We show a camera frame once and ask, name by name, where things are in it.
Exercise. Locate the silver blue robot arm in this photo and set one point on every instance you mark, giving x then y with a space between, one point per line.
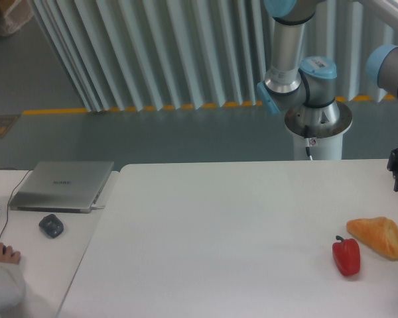
307 87

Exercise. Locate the red bell pepper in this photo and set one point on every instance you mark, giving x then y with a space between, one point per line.
346 255

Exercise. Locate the triangular bread pastry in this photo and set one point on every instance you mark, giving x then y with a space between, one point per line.
379 234

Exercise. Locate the person's hand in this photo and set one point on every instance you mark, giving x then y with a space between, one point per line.
9 258

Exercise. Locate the white pleated curtain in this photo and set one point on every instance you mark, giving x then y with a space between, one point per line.
139 54

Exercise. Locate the dark earbuds case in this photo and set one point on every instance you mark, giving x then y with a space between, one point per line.
51 226

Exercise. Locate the silver closed laptop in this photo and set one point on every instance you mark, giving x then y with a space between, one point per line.
65 186

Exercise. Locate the grey sleeved forearm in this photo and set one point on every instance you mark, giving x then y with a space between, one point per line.
12 286

